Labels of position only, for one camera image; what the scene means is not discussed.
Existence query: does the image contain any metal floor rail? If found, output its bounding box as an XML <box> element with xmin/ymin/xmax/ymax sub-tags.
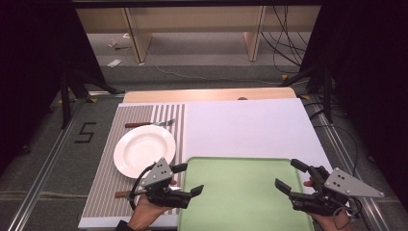
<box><xmin>5</xmin><ymin>90</ymin><xmax>127</xmax><ymax>231</ymax></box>
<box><xmin>306</xmin><ymin>94</ymin><xmax>388</xmax><ymax>231</ymax></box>

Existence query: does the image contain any knife with wooden handle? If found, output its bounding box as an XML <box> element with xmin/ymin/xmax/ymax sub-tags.
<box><xmin>114</xmin><ymin>186</ymin><xmax>183</xmax><ymax>198</ymax></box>

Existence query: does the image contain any person's left hand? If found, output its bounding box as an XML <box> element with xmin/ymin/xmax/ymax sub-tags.
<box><xmin>127</xmin><ymin>178</ymin><xmax>178</xmax><ymax>231</ymax></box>

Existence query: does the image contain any striped grey placemat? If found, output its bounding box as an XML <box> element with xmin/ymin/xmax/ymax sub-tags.
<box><xmin>81</xmin><ymin>103</ymin><xmax>187</xmax><ymax>219</ymax></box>

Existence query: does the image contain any fork with wooden handle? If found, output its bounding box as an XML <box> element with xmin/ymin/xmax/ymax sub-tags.
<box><xmin>124</xmin><ymin>117</ymin><xmax>177</xmax><ymax>129</ymax></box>

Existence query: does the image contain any person's right hand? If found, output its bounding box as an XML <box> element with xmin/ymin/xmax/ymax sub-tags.
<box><xmin>303</xmin><ymin>178</ymin><xmax>353</xmax><ymax>231</ymax></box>

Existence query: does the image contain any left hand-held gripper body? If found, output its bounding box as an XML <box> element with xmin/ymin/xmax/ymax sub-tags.
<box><xmin>139</xmin><ymin>157</ymin><xmax>192</xmax><ymax>210</ymax></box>

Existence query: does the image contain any white deep plate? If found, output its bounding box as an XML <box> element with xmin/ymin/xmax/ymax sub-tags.
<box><xmin>113</xmin><ymin>124</ymin><xmax>177</xmax><ymax>180</ymax></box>

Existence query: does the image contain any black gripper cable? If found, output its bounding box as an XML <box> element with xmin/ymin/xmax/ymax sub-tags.
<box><xmin>127</xmin><ymin>163</ymin><xmax>157</xmax><ymax>212</ymax></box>

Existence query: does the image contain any bundle of black cables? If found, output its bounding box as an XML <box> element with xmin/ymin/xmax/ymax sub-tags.
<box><xmin>259</xmin><ymin>5</ymin><xmax>310</xmax><ymax>75</ymax></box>

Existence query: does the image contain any black curtain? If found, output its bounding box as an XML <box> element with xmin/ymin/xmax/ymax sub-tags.
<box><xmin>0</xmin><ymin>0</ymin><xmax>107</xmax><ymax>176</ymax></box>
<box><xmin>299</xmin><ymin>0</ymin><xmax>408</xmax><ymax>203</ymax></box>

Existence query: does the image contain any black floor cable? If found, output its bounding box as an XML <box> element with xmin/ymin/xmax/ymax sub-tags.
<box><xmin>308</xmin><ymin>99</ymin><xmax>360</xmax><ymax>177</ymax></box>

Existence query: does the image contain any white table cover board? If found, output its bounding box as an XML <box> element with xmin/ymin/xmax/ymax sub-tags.
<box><xmin>77</xmin><ymin>97</ymin><xmax>335</xmax><ymax>231</ymax></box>

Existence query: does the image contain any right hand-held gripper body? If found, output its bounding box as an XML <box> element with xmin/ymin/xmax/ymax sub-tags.
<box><xmin>292</xmin><ymin>166</ymin><xmax>386</xmax><ymax>217</ymax></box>

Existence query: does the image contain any light wooden table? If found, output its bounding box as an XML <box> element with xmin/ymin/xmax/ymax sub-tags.
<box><xmin>122</xmin><ymin>87</ymin><xmax>298</xmax><ymax>104</ymax></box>

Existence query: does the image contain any green plastic tray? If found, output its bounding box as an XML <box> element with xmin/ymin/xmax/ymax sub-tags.
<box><xmin>177</xmin><ymin>156</ymin><xmax>316</xmax><ymax>231</ymax></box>

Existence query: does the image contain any black tripod stand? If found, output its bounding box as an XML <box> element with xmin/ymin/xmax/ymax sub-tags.
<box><xmin>58</xmin><ymin>67</ymin><xmax>122</xmax><ymax>130</ymax></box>
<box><xmin>279</xmin><ymin>63</ymin><xmax>335</xmax><ymax>125</ymax></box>

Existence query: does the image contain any light wooden desk frame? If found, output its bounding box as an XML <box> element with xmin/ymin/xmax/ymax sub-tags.
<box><xmin>74</xmin><ymin>5</ymin><xmax>322</xmax><ymax>64</ymax></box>

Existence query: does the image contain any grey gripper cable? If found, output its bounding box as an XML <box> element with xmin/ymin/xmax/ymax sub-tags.
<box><xmin>332</xmin><ymin>195</ymin><xmax>364</xmax><ymax>231</ymax></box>

